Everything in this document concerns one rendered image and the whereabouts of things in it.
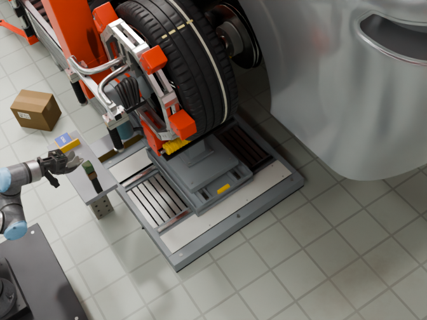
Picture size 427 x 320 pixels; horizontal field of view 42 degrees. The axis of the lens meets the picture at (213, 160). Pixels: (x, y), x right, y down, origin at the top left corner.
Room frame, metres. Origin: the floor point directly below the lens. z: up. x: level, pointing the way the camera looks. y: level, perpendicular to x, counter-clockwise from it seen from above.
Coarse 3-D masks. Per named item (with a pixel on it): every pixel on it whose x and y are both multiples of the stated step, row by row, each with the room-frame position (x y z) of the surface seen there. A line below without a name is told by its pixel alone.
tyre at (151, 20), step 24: (144, 0) 1.91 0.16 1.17; (168, 0) 1.87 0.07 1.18; (192, 0) 1.86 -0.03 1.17; (144, 24) 1.76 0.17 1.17; (168, 24) 1.74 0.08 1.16; (168, 48) 1.65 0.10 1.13; (192, 48) 1.66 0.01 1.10; (216, 48) 1.67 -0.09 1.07; (192, 72) 1.59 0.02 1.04; (192, 96) 1.54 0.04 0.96; (216, 96) 1.57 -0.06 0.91; (216, 120) 1.57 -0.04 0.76
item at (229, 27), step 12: (216, 12) 2.07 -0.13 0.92; (228, 12) 1.98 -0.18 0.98; (240, 12) 1.94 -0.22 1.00; (228, 24) 1.97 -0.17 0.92; (240, 24) 1.90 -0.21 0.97; (228, 36) 1.91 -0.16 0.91; (240, 36) 1.91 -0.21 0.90; (252, 36) 1.86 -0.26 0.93; (228, 48) 1.92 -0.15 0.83; (240, 48) 1.89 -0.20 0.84; (252, 48) 1.83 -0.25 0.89; (240, 60) 1.92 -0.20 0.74; (252, 60) 1.84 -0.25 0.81
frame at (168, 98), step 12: (108, 24) 1.86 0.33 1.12; (120, 24) 1.85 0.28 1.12; (108, 36) 1.90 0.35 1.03; (120, 36) 1.78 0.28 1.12; (132, 36) 1.77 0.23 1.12; (108, 48) 1.97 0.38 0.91; (132, 48) 1.69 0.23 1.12; (144, 48) 1.68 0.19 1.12; (144, 72) 1.63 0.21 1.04; (156, 72) 1.63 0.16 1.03; (156, 84) 1.58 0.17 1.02; (168, 84) 1.58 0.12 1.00; (168, 96) 1.55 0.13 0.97; (144, 108) 1.85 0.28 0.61; (168, 108) 1.53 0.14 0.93; (144, 120) 1.79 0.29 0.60; (156, 120) 1.77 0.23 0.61; (168, 120) 1.52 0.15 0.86; (156, 132) 1.68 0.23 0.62; (168, 132) 1.54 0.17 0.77
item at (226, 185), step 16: (224, 144) 1.90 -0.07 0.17; (160, 160) 1.89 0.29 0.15; (240, 160) 1.78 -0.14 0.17; (176, 176) 1.77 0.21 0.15; (224, 176) 1.71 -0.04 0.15; (240, 176) 1.68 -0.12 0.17; (208, 192) 1.63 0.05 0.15; (224, 192) 1.60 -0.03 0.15; (192, 208) 1.56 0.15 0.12; (208, 208) 1.56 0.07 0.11
